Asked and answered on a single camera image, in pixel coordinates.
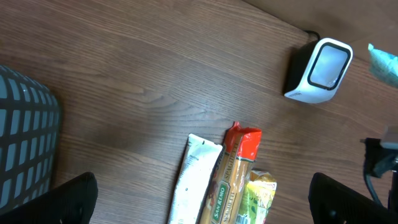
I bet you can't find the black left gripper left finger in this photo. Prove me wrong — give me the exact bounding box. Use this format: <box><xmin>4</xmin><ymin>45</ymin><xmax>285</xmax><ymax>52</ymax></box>
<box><xmin>1</xmin><ymin>172</ymin><xmax>98</xmax><ymax>224</ymax></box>

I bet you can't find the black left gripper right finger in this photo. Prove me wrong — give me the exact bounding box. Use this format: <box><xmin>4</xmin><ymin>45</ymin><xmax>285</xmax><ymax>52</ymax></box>
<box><xmin>308</xmin><ymin>172</ymin><xmax>397</xmax><ymax>224</ymax></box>

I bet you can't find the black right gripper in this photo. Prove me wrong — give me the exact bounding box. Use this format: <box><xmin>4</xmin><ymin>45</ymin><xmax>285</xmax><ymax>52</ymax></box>
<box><xmin>361</xmin><ymin>126</ymin><xmax>397</xmax><ymax>179</ymax></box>

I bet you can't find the green juice carton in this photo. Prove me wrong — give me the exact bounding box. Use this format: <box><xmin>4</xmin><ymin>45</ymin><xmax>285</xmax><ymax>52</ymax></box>
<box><xmin>235</xmin><ymin>170</ymin><xmax>277</xmax><ymax>224</ymax></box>

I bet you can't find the teal wipes packet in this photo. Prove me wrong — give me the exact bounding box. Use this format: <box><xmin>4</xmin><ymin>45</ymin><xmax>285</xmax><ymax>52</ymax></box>
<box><xmin>368</xmin><ymin>44</ymin><xmax>397</xmax><ymax>88</ymax></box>

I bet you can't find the orange pasta packet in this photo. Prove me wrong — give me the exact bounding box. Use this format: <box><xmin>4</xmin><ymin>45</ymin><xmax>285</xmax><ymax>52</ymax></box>
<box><xmin>199</xmin><ymin>121</ymin><xmax>262</xmax><ymax>224</ymax></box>

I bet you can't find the white cream tube gold cap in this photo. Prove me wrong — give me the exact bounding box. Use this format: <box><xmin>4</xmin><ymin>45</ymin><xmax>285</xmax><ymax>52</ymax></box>
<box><xmin>168</xmin><ymin>134</ymin><xmax>223</xmax><ymax>224</ymax></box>

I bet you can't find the white barcode scanner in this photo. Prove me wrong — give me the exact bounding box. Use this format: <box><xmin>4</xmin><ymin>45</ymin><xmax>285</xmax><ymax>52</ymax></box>
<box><xmin>284</xmin><ymin>38</ymin><xmax>353</xmax><ymax>104</ymax></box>

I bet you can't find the grey plastic shopping basket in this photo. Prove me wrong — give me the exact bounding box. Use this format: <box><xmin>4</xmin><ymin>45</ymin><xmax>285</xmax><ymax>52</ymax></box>
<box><xmin>0</xmin><ymin>65</ymin><xmax>61</xmax><ymax>213</ymax></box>

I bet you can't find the cardboard back panel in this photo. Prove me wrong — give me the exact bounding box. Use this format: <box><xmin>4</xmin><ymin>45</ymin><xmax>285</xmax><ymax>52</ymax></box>
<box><xmin>246</xmin><ymin>0</ymin><xmax>397</xmax><ymax>61</ymax></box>

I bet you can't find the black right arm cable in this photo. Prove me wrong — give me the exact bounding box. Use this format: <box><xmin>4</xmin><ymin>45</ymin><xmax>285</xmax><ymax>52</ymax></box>
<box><xmin>364</xmin><ymin>174</ymin><xmax>398</xmax><ymax>212</ymax></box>

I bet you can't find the black scanner cable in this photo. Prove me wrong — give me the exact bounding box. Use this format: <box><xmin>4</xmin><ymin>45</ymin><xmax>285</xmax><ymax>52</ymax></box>
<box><xmin>304</xmin><ymin>29</ymin><xmax>322</xmax><ymax>41</ymax></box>

